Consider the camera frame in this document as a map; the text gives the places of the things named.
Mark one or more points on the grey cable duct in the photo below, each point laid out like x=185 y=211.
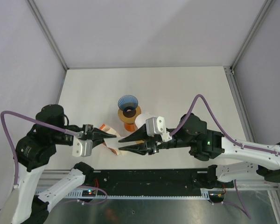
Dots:
x=145 y=193

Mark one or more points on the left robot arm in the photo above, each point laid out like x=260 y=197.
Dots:
x=32 y=154

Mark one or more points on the blue glass dripper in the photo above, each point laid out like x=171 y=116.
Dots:
x=127 y=102

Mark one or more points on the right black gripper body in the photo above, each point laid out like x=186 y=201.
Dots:
x=160 y=144

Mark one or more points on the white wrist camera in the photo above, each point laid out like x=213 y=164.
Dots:
x=81 y=148
x=157 y=126

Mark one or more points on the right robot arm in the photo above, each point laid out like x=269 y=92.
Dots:
x=254 y=161

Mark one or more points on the white paper coffee filter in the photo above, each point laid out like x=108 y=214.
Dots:
x=141 y=119

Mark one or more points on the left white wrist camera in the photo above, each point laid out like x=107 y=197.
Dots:
x=81 y=148

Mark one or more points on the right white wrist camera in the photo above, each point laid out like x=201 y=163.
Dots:
x=157 y=126

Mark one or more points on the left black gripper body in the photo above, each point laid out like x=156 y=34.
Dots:
x=87 y=128

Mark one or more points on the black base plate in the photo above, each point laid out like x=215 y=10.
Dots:
x=156 y=178

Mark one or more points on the coffee filter pack orange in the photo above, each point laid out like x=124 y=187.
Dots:
x=110 y=130

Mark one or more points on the orange glass carafe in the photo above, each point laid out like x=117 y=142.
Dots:
x=130 y=127

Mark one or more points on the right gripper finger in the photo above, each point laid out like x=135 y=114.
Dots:
x=140 y=149
x=140 y=134

